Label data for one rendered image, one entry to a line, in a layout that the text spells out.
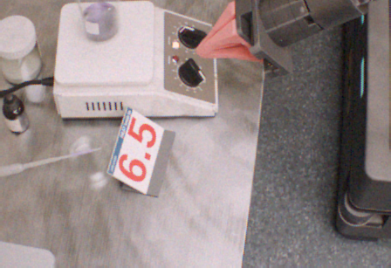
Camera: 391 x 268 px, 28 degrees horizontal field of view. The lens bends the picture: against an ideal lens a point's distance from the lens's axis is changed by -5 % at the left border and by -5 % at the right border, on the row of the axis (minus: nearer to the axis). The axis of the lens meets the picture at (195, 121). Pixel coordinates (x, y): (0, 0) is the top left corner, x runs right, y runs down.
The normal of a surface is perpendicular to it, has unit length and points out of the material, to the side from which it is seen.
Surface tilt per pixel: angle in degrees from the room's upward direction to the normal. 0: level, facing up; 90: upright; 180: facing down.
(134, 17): 0
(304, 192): 0
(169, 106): 90
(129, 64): 0
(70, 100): 90
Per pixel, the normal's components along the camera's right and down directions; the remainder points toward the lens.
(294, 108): 0.02, -0.48
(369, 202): -0.14, 0.87
